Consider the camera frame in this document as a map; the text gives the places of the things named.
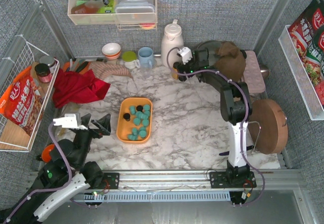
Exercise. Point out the red jam jar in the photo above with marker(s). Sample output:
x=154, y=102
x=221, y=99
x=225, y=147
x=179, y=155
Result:
x=43, y=73

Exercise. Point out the green lidded cup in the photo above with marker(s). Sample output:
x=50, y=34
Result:
x=130, y=60

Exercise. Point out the striped pink cloth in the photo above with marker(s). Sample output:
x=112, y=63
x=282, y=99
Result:
x=103, y=70

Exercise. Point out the orange round lid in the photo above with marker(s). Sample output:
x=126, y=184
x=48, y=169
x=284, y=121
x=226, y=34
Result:
x=45, y=156

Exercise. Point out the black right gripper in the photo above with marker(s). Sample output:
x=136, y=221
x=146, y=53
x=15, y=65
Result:
x=183, y=70

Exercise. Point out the blue mug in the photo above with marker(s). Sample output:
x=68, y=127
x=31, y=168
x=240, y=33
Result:
x=146, y=57

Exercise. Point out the red cloth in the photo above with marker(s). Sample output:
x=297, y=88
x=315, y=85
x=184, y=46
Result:
x=71, y=86

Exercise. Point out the white side wall rack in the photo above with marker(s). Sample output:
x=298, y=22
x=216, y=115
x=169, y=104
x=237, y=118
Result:
x=305, y=87

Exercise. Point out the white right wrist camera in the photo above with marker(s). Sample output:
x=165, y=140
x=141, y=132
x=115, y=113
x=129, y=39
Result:
x=185, y=53

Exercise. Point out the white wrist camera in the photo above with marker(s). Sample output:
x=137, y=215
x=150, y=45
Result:
x=70, y=121
x=185, y=53

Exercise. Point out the round wooden board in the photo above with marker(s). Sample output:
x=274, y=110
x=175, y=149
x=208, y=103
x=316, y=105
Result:
x=268, y=126

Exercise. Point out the green capsule with number 3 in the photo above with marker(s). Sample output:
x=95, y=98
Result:
x=137, y=121

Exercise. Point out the red noodle package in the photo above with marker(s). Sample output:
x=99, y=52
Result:
x=306, y=33

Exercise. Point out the yellow bottle black cap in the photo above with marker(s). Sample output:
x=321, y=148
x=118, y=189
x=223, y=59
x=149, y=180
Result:
x=175, y=74

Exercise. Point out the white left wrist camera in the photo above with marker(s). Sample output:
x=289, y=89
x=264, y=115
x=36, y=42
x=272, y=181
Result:
x=70, y=121

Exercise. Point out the green capsule number 3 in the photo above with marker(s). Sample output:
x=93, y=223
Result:
x=146, y=107

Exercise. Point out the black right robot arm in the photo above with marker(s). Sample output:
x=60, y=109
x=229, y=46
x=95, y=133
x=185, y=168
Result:
x=235, y=105

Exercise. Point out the black coffee capsule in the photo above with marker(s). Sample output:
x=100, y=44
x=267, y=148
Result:
x=139, y=108

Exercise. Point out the white orange striped bowl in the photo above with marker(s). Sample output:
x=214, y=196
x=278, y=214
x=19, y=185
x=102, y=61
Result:
x=111, y=50

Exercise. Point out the orange plastic storage basket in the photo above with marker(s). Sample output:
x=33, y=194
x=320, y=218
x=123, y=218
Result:
x=125, y=128

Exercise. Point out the orange snack bag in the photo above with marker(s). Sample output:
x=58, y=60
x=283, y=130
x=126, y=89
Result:
x=20, y=104

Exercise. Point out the green capsule late added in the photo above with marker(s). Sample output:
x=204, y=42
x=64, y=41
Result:
x=133, y=137

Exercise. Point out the green capsule top edge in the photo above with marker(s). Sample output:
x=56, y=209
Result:
x=145, y=122

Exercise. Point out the green capsule with chinese text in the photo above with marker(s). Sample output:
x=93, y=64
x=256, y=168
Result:
x=139, y=114

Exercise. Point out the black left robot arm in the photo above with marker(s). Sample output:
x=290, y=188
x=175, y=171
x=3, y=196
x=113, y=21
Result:
x=65, y=175

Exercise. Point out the pink ice cube tray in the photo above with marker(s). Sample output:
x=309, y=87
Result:
x=252, y=75

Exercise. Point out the white thermos jug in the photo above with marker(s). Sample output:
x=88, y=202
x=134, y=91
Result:
x=172, y=38

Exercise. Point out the clear plastic food containers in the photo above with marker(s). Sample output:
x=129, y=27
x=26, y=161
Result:
x=135, y=11

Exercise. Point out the cream wall rack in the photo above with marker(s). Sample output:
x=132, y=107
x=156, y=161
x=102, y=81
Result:
x=101, y=12

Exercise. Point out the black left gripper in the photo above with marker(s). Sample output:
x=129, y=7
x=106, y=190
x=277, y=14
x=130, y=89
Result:
x=90, y=128

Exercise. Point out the steel pot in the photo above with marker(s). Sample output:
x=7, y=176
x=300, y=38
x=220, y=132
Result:
x=212, y=46

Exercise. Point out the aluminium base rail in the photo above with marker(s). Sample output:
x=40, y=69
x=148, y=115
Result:
x=169, y=180

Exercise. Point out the brown cloth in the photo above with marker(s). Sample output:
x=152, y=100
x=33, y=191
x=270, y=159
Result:
x=231, y=62

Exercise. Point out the white wire wall basket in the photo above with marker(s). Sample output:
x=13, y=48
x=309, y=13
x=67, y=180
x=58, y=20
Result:
x=13, y=137

